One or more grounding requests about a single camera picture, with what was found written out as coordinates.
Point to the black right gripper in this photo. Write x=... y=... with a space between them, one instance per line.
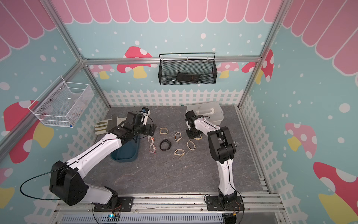
x=191 y=136

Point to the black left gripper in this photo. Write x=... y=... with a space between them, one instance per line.
x=147 y=131

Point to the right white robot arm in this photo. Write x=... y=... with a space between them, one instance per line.
x=222 y=150

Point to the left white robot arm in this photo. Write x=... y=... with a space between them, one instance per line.
x=67 y=178

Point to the translucent white storage box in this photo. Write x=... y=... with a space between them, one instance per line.
x=212 y=110

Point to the black watch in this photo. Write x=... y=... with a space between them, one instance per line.
x=165 y=145

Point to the teal plastic tray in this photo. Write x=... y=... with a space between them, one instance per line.
x=128 y=152

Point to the beige work glove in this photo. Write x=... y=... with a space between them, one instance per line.
x=104 y=126

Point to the black item in basket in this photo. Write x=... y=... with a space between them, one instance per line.
x=187 y=77

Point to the green circuit board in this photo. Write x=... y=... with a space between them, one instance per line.
x=113 y=218

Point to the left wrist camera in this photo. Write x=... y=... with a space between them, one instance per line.
x=145 y=112

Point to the black wire wall basket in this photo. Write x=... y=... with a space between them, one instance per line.
x=203 y=64

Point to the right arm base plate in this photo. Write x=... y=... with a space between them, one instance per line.
x=220 y=203

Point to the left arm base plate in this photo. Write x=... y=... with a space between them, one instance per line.
x=118 y=204

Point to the white wire wall basket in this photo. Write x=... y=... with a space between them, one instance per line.
x=62 y=103

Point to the grey cable duct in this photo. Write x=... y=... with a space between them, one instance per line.
x=155 y=218

